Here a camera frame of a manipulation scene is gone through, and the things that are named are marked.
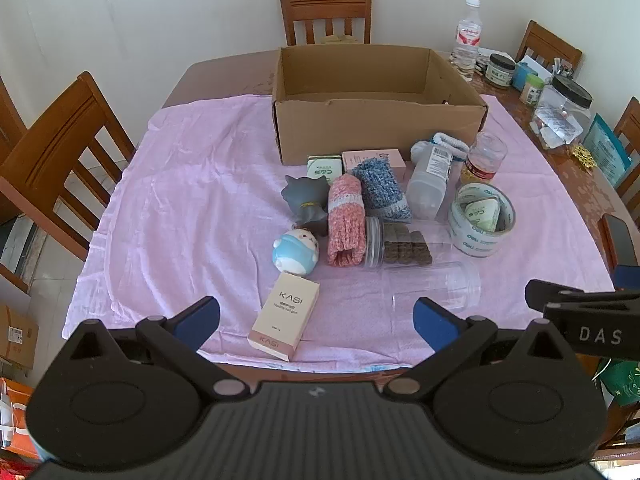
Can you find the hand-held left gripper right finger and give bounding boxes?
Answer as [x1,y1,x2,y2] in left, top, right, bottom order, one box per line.
[385,297,577,402]

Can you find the pink knit sock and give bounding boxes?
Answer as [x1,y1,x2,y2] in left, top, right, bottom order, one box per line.
[326,174,367,268]

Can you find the black smartphone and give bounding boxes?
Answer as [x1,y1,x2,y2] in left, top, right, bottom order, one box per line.
[601,213,640,273]

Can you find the clear jar yellow contents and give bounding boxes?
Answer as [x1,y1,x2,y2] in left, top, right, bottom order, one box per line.
[459,131,509,186]

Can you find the clear jar with brown discs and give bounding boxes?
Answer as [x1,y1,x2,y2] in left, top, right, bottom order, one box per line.
[364,216,453,268]

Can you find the teal flat packet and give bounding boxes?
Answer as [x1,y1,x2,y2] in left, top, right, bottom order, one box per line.
[582,112,633,186]

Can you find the small cardboard box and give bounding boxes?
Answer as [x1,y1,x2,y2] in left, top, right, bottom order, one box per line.
[0,304,40,371]

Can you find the cotton swab container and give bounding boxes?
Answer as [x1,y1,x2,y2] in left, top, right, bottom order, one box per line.
[405,141,455,221]

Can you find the large clear jar black lid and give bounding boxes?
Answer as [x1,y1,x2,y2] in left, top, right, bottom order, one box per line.
[531,74,593,150]

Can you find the blue white round toy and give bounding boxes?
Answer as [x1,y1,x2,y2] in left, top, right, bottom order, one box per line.
[271,227,321,277]

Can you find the wooden chair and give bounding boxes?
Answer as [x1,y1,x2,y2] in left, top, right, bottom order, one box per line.
[0,76,28,161]
[612,96,640,221]
[0,71,137,291]
[278,0,373,47]
[515,20,583,78]

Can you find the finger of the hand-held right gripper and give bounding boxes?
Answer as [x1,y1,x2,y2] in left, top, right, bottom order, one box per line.
[613,262,640,292]
[524,279,640,311]

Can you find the printed tape roll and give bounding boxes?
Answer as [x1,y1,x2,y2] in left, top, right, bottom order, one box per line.
[446,182,517,259]

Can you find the orange bag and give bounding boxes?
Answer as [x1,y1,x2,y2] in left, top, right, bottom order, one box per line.
[0,377,41,461]

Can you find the teal box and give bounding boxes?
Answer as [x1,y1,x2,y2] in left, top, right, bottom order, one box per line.
[512,60,538,88]

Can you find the beige pink box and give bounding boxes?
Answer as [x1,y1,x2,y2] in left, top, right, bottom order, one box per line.
[247,271,321,362]

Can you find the clear water bottle red label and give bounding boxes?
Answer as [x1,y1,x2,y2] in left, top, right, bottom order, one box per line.
[450,0,485,82]

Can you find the grey cat toy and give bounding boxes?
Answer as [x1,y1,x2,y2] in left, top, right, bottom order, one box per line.
[280,175,331,237]

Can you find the white sock blue stripe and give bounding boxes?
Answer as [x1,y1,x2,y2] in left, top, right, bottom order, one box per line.
[431,131,471,163]

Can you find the small jar black lid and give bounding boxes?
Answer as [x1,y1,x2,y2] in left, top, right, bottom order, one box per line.
[484,53,517,88]

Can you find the small jar green lid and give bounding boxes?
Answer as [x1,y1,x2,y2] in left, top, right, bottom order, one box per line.
[519,74,545,106]

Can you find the blue knit sock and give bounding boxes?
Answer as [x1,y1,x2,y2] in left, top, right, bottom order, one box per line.
[351,157,413,223]

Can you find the white papers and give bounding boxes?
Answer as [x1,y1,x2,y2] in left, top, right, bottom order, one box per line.
[525,55,556,78]

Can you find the pink cloth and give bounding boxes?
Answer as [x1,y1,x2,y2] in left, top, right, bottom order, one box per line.
[61,94,616,373]

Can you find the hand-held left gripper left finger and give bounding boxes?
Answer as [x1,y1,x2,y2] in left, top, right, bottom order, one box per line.
[62,296,248,402]

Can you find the green white tissue pack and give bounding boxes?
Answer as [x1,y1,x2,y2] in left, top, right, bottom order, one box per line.
[306,154,345,181]
[462,197,502,233]

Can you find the gold ornament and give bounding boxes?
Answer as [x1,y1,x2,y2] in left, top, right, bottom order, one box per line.
[570,144,598,168]

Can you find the green bag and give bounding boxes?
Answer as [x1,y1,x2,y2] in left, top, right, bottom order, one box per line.
[597,360,640,408]

